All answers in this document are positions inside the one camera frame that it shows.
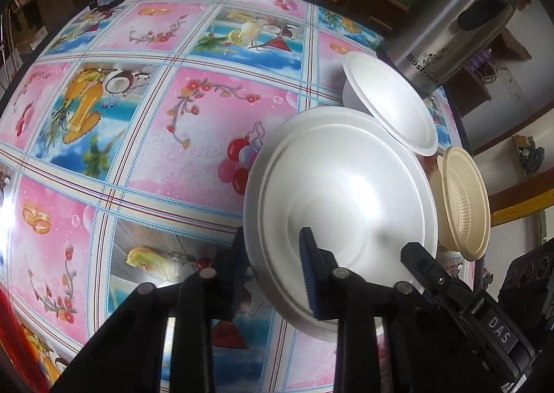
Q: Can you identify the beige paper bowl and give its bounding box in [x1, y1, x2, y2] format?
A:
[433, 146, 491, 263]

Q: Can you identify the red scalloped plastic plate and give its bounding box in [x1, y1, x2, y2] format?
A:
[0, 289, 27, 393]

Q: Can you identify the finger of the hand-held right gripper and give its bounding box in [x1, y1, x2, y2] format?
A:
[400, 243, 477, 316]

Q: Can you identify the colourful printed tablecloth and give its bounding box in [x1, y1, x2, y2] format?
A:
[0, 0, 477, 393]

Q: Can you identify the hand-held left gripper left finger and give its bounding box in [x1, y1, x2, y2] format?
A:
[50, 226, 256, 393]

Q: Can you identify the large white foam bowl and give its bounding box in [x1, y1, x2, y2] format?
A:
[243, 107, 439, 344]

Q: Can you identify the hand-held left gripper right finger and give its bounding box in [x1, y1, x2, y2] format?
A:
[300, 226, 494, 393]

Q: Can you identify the stainless steel thermos jug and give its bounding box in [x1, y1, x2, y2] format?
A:
[385, 0, 520, 93]

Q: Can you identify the small white foam bowl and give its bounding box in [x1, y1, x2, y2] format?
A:
[342, 51, 439, 157]

